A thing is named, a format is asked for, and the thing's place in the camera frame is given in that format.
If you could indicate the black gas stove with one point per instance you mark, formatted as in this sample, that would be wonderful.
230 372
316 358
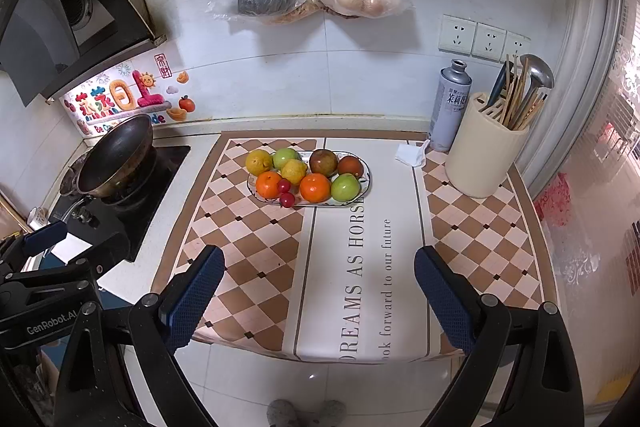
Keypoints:
160 177

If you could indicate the green apple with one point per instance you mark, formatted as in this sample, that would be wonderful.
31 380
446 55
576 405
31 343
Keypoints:
346 188
286 155

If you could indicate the white crumpled tissue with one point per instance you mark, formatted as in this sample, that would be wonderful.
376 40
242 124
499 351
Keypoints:
407 154

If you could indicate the white wall socket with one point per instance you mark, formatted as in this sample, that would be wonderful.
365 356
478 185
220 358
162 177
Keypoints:
517 44
457 33
489 41

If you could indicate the dark metal wok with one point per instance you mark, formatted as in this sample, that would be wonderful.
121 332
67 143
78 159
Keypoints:
115 157

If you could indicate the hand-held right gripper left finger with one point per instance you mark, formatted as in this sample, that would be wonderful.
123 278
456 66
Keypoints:
195 297

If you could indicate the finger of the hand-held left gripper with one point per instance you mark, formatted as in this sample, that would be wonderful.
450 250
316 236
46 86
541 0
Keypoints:
50 282
45 238

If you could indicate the checkered table mat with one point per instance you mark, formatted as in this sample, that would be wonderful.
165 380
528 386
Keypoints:
350 282

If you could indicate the bundle of wooden chopsticks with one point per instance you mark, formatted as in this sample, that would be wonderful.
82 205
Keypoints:
517 102

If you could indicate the colourful wall sticker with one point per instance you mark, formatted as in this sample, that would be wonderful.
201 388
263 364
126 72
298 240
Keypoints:
125 99

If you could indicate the black range hood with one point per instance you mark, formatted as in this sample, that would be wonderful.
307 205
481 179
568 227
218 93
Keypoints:
40 32

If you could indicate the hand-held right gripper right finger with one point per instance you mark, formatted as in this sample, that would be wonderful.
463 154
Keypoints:
442 302

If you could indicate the grey fuzzy slipper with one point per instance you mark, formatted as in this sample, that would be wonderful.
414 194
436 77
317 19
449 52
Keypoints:
283 413
331 413

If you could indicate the orange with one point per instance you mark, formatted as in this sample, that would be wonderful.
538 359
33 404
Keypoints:
350 166
269 185
316 188

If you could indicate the patterned ceramic plate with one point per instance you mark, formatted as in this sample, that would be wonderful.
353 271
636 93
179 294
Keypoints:
366 181

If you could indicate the brown-red round fruit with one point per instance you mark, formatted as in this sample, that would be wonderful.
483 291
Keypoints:
323 162

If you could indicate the grey spray can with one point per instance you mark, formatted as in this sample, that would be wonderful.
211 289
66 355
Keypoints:
447 107

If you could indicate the yellow citrus fruit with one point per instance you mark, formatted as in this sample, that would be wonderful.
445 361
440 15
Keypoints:
294 172
259 162

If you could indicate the metal ladle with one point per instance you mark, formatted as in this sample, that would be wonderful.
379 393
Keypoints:
537 72

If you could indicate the red cherry tomato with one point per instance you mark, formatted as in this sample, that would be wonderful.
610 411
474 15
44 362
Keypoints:
287 200
283 185

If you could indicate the sliding glass door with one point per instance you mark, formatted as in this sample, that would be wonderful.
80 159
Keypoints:
600 207

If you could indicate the cream utensil holder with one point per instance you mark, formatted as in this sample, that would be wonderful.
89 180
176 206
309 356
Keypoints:
480 157

